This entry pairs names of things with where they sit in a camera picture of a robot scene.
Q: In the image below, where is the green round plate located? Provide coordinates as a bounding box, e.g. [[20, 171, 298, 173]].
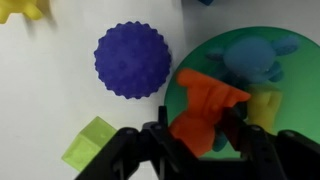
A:
[[163, 26, 320, 160]]

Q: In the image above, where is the blue house-shaped block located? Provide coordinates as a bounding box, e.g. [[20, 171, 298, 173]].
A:
[[197, 0, 216, 7]]

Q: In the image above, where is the purple spiky ball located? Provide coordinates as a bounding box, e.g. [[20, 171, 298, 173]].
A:
[[93, 20, 173, 100]]

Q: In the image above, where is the yellow bear toy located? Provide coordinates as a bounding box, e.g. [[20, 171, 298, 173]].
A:
[[247, 85, 284, 132]]

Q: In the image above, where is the blue bear toy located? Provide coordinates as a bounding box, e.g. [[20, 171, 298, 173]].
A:
[[204, 34, 300, 85]]

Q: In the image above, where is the orange bear toy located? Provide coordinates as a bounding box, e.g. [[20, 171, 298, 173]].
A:
[[168, 68, 252, 158]]

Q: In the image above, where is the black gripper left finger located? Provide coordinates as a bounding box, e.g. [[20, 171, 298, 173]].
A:
[[157, 105, 169, 135]]

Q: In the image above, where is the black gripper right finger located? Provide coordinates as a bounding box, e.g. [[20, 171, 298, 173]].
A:
[[222, 102, 252, 152]]

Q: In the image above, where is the yellow spiky star toy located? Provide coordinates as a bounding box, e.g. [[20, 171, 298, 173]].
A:
[[0, 0, 51, 25]]

